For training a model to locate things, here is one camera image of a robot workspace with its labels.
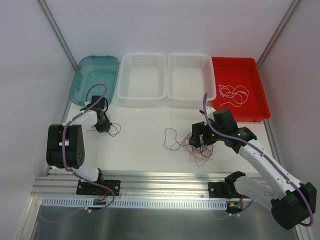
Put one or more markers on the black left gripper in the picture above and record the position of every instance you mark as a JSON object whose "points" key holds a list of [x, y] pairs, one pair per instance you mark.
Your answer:
{"points": [[103, 124]]}

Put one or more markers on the aluminium rail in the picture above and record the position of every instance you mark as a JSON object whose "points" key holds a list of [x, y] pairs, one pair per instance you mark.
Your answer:
{"points": [[133, 184]]}

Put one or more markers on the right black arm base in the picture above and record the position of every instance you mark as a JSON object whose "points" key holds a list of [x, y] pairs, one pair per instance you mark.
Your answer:
{"points": [[226, 189]]}

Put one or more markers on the teal transparent plastic bin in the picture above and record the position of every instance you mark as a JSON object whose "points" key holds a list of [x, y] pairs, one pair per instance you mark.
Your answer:
{"points": [[94, 76]]}

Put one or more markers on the white perforated basket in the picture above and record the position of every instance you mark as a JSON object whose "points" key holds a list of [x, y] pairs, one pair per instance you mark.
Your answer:
{"points": [[142, 77], [189, 77]]}

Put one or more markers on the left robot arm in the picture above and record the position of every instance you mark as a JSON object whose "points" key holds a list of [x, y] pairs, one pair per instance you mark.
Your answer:
{"points": [[65, 142]]}

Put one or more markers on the white perforated basket left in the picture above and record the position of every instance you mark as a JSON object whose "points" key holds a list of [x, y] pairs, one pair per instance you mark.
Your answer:
{"points": [[142, 77]]}

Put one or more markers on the white perforated basket right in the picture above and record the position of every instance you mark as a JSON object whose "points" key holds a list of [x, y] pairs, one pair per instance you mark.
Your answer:
{"points": [[189, 77]]}

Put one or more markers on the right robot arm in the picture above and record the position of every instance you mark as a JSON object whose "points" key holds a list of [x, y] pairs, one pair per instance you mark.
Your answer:
{"points": [[290, 201]]}

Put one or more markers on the red plastic tray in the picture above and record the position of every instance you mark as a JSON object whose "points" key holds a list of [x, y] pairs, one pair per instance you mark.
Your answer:
{"points": [[239, 88]]}

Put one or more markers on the white slotted cable duct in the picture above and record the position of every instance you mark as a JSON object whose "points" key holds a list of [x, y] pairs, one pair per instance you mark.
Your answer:
{"points": [[219, 205]]}

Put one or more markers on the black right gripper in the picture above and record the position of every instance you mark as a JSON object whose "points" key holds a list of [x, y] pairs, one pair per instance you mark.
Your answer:
{"points": [[197, 135]]}

